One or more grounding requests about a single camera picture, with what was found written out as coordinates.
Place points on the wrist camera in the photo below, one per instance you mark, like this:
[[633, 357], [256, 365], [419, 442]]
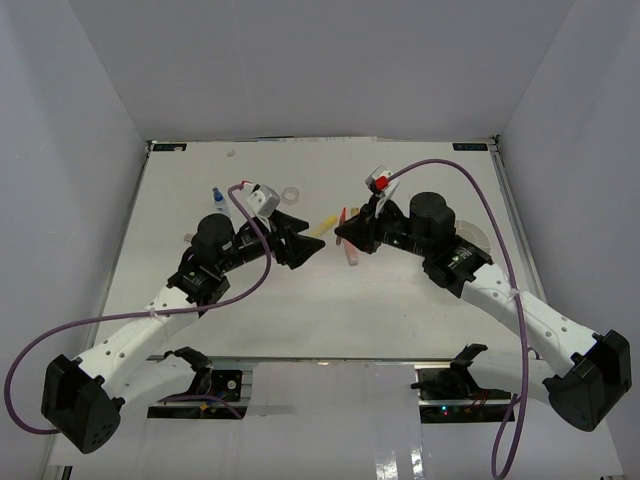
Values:
[[379, 183], [262, 200]]

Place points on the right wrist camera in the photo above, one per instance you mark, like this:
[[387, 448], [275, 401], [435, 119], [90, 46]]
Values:
[[379, 183]]

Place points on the yellow highlighter pen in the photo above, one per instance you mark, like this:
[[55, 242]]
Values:
[[325, 226]]

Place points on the white round desk organizer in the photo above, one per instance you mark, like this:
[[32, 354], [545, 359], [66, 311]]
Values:
[[473, 234]]

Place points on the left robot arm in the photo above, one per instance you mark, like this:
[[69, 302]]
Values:
[[84, 397]]

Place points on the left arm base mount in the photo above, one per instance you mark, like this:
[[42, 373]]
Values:
[[218, 389]]

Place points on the clear tape roll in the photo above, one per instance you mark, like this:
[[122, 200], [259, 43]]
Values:
[[290, 195]]

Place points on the left black corner label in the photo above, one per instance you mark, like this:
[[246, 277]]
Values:
[[169, 147]]

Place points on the blue spray bottle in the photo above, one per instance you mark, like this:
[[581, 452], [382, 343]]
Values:
[[220, 203]]

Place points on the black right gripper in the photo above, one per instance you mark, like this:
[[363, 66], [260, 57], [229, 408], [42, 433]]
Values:
[[363, 229]]

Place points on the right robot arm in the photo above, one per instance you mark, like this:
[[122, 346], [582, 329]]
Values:
[[580, 373]]

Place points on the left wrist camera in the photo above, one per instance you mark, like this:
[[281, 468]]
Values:
[[262, 200]]

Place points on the black corner label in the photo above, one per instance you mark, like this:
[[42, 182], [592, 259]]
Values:
[[470, 147], [169, 147]]

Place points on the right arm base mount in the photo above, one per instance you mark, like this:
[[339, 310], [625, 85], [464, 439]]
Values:
[[448, 394]]

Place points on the right black corner label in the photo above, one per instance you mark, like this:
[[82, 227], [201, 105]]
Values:
[[470, 147]]

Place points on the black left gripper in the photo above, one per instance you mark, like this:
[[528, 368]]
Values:
[[298, 248]]

